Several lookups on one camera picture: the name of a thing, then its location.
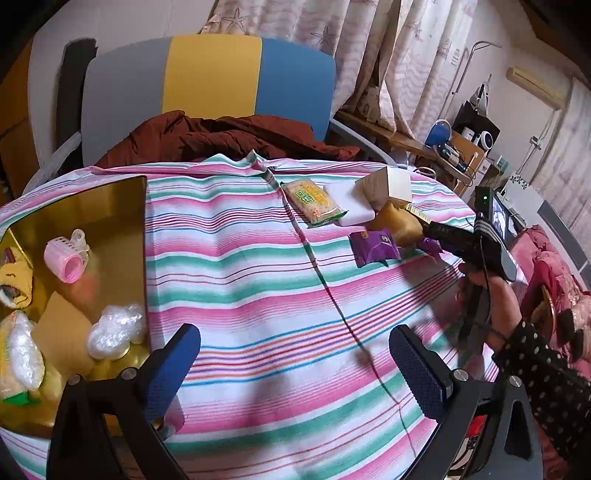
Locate white soap block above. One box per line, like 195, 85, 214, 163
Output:
323, 181, 376, 227

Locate metal clothes rack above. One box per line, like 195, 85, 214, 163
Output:
455, 41, 503, 121

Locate brown jacket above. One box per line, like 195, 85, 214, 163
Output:
95, 110, 361, 169

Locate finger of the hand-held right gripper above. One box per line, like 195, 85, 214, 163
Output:
421, 222, 477, 241
431, 237, 478, 264

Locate yellow bun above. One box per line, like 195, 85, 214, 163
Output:
367, 202, 424, 247

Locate person's right forearm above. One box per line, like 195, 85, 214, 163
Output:
492, 318, 591, 472

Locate person's right hand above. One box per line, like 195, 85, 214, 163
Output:
455, 261, 525, 355

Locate gold tin box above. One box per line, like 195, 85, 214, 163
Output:
0, 174, 151, 439

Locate white appliance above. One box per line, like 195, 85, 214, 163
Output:
503, 174, 575, 232

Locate pink hair roller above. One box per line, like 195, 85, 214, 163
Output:
44, 229, 90, 284

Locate printed cardboard box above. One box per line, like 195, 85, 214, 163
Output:
359, 85, 386, 123

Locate white air conditioner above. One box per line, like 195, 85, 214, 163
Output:
507, 67, 566, 109

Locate yellow cloth item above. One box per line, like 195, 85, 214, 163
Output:
0, 247, 34, 309

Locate purple snack packet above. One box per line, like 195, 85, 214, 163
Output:
348, 229, 402, 268
417, 235, 444, 260

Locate beige cardboard box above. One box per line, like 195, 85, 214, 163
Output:
355, 166, 413, 210

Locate clear plastic wrap ball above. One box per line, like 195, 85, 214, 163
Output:
87, 304, 146, 361

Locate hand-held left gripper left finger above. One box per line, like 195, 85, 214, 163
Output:
46, 323, 201, 480

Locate wooden side desk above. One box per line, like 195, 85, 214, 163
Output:
335, 111, 490, 195

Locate cracker packet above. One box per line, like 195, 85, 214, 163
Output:
281, 178, 348, 229

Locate grey yellow blue chair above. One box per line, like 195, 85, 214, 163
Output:
51, 34, 398, 167

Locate clear yellow packet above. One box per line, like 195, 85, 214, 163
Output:
0, 309, 47, 406

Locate patterned beige curtain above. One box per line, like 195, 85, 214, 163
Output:
201, 0, 483, 139

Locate striped tablecloth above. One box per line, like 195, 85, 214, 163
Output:
0, 152, 532, 480

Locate wooden wardrobe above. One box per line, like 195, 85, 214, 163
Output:
0, 41, 40, 199

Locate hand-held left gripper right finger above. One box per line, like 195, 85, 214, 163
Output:
390, 324, 543, 480

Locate pink bedding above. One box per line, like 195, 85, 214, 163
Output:
519, 225, 591, 324

